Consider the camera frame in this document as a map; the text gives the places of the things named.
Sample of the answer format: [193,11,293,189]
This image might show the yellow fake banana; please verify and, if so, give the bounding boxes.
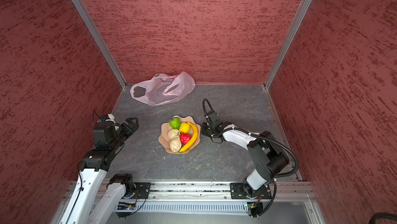
[179,122,199,153]

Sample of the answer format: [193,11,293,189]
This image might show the yellow fake lemon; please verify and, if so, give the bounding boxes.
[179,122,191,134]

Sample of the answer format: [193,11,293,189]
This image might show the green fake fruit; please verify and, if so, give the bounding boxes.
[169,117,181,129]

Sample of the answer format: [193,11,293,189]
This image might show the small cream fake pear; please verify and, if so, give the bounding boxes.
[167,129,180,140]

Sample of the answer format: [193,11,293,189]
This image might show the pink plastic bag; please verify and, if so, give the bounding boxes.
[130,71,195,106]

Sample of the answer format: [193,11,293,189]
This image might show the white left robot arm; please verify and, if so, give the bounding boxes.
[59,114,139,224]

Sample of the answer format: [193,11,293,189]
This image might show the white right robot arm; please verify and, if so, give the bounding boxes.
[201,110,290,199]

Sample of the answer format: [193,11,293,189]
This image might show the pink wavy bowl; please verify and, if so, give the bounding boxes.
[158,115,201,154]

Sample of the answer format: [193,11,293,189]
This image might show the left circuit board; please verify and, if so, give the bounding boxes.
[116,202,136,211]

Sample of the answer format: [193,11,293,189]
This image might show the circuit board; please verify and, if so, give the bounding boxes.
[116,202,136,211]
[246,202,263,217]

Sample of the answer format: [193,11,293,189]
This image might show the right circuit board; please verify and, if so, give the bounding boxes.
[246,202,263,217]

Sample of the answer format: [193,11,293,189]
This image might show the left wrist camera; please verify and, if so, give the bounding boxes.
[97,114,115,124]

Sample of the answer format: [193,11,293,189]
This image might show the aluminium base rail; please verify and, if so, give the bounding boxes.
[61,179,317,215]

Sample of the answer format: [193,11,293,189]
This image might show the left corner aluminium post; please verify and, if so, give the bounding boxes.
[71,0,128,90]

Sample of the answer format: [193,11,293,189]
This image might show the corner aluminium post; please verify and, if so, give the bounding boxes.
[264,0,312,90]
[71,0,128,90]

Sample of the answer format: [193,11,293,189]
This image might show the right corner aluminium post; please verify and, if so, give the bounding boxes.
[264,0,312,90]

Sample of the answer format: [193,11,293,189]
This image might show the black hose bottom right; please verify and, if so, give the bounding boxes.
[368,212,397,224]

